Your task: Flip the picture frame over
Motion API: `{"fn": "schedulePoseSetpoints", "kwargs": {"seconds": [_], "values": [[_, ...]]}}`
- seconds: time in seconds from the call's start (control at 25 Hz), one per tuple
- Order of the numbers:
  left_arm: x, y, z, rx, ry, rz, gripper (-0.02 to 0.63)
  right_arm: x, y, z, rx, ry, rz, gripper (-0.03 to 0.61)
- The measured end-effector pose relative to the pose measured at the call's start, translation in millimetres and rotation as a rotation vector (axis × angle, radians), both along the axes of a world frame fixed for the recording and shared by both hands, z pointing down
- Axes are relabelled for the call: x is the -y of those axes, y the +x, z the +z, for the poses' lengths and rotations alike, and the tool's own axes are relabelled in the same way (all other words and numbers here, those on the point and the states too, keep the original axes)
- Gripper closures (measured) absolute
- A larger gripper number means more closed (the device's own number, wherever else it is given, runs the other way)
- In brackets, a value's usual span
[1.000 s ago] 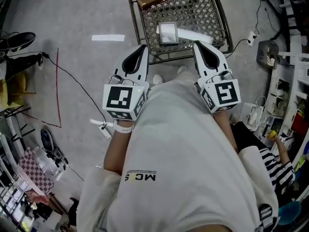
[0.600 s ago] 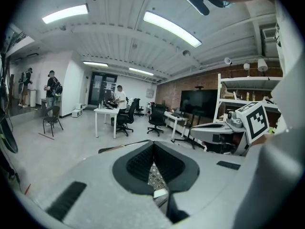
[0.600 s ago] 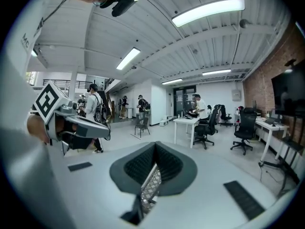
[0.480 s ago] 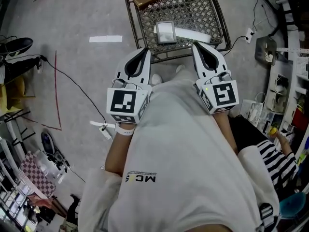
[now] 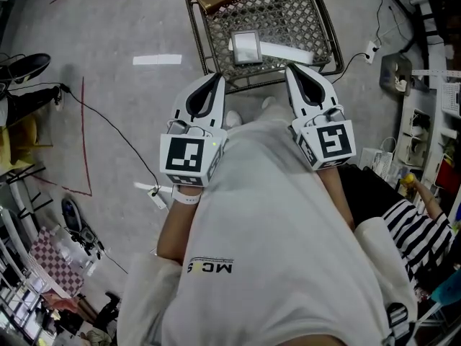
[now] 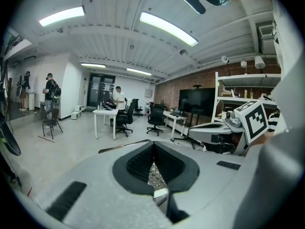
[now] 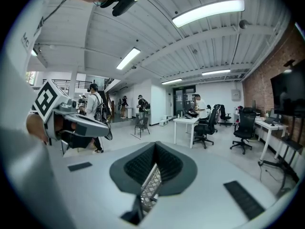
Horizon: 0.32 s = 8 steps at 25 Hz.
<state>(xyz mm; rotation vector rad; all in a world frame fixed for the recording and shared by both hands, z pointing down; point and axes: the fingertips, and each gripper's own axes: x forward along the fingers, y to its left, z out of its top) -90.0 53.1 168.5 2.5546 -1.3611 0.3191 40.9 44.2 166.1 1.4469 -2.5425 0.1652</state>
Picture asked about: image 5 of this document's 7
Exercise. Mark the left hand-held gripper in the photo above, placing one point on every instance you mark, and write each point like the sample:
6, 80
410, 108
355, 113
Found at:
183, 157

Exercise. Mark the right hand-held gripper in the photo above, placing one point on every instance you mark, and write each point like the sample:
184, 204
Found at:
333, 141

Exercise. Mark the framed picture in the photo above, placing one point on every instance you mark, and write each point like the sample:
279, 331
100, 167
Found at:
246, 47

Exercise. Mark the person's left forearm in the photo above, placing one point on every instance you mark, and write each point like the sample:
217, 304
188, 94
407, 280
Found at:
176, 229

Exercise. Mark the person's right forearm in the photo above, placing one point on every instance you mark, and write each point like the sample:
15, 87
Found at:
336, 197

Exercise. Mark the person's white shoe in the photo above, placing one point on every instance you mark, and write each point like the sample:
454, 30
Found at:
233, 118
268, 103

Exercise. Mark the person's white trousers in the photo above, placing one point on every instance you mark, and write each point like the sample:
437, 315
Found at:
270, 115

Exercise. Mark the white socket block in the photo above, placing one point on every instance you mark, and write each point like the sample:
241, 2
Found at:
371, 52

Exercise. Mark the grey laptop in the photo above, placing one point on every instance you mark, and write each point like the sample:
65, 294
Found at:
390, 70

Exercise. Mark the white charger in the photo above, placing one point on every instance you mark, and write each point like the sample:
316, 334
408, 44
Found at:
399, 84

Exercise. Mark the white wristwatch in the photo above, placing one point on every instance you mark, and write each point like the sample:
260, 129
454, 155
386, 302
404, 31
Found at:
185, 197

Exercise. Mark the white perforated basket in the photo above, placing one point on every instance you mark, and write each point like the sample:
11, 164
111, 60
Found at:
376, 164

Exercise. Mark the white power strip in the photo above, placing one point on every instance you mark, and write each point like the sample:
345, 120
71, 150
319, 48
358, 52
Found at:
157, 199

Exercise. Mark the white shelf unit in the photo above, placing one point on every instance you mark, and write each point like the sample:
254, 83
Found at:
437, 121

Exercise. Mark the yellow small object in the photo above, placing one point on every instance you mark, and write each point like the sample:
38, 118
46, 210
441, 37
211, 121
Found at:
407, 183

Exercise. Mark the person's white t-shirt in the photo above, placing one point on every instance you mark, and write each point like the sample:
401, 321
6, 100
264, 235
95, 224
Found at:
270, 229

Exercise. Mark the yellow chair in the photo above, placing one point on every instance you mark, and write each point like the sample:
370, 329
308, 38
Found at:
21, 139

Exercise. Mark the checkered cloth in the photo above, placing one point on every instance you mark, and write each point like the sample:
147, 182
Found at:
57, 261

